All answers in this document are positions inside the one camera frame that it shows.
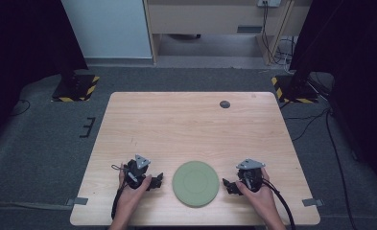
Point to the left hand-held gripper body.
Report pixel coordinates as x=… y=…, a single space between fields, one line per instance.
x=135 y=172

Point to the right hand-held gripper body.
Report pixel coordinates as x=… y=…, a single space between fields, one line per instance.
x=251 y=177

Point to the green round plate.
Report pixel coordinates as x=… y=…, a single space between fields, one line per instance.
x=195 y=183

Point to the person's right hand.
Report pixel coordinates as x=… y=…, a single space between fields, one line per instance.
x=261 y=201

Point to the person's left hand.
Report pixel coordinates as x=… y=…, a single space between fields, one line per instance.
x=130 y=199

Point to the grey tape strip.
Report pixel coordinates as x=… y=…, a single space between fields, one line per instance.
x=312 y=202
x=78 y=201

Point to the grey round table cap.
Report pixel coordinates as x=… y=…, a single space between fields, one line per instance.
x=224 y=104

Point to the black stand base striped tape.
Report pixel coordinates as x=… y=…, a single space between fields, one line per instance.
x=75 y=89
x=296 y=91

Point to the white panel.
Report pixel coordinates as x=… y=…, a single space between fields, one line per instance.
x=106 y=28

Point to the dark curtain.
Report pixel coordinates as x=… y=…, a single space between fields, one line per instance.
x=352 y=48
x=19 y=48

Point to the light wooden desk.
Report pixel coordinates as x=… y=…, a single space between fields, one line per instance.
x=208 y=17

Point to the grey power strip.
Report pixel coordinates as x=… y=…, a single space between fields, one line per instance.
x=269 y=2

